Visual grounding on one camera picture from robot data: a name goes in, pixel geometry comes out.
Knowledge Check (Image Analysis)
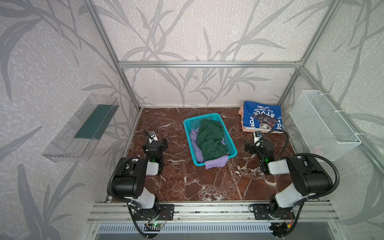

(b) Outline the green circuit board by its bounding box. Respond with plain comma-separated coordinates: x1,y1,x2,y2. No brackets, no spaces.
144,222,167,232

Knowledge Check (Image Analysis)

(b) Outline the aluminium back crossbar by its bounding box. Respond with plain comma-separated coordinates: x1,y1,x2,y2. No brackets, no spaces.
118,61,301,69

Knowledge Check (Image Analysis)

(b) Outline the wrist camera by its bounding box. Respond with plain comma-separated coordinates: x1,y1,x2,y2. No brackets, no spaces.
253,131,263,146
144,130,158,145

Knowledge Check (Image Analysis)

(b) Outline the white wire mesh basket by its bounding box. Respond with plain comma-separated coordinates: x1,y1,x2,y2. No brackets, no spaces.
290,90,362,161

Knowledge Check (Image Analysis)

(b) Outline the clear acrylic wall shelf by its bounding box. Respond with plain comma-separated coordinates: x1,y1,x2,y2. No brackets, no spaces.
42,94,120,163

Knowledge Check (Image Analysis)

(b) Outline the lilac purple t shirt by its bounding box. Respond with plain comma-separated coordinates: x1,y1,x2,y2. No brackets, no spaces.
190,128,229,170

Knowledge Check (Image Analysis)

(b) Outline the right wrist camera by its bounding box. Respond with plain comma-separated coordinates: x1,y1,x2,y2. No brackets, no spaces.
253,131,263,146

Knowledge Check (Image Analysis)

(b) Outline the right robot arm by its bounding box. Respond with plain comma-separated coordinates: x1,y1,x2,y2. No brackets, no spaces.
245,141,340,220

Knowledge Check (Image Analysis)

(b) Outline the teal plastic laundry basket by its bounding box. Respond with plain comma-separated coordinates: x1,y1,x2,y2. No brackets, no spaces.
184,113,238,170

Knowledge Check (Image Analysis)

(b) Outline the dark green t shirt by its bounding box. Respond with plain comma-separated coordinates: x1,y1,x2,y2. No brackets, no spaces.
197,119,229,161

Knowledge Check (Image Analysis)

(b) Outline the aluminium frame rail base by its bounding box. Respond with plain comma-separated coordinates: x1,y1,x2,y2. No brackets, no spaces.
87,201,340,224

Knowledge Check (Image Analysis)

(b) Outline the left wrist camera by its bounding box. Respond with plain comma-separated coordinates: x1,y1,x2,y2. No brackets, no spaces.
144,130,158,145

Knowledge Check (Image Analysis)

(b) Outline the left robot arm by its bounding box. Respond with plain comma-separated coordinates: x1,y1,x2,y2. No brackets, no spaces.
107,139,175,221

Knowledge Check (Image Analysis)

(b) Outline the folded blue printed t shirt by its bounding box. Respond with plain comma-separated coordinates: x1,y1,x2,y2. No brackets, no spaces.
240,101,284,133

